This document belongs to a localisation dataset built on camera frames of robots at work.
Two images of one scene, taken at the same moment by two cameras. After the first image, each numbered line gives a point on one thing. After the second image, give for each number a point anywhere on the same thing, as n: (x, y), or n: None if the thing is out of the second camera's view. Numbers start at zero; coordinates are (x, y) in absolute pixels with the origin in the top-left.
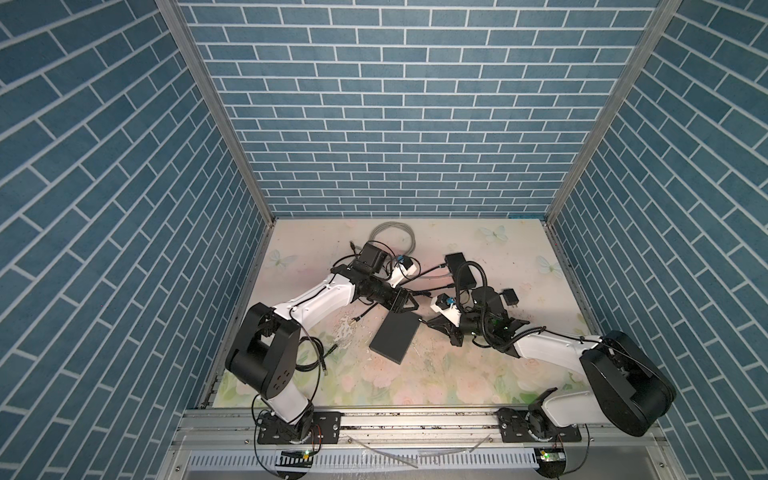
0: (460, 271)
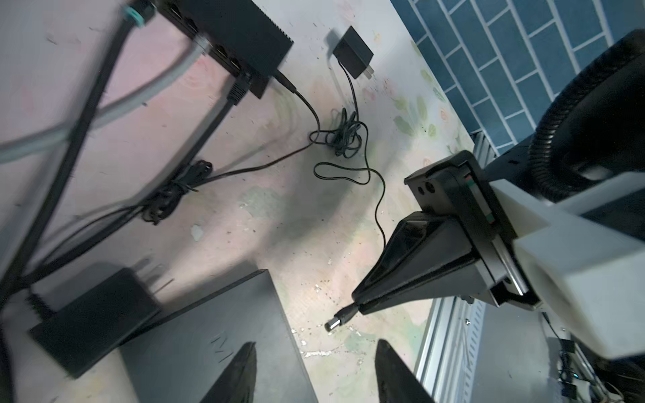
0: (238, 32)
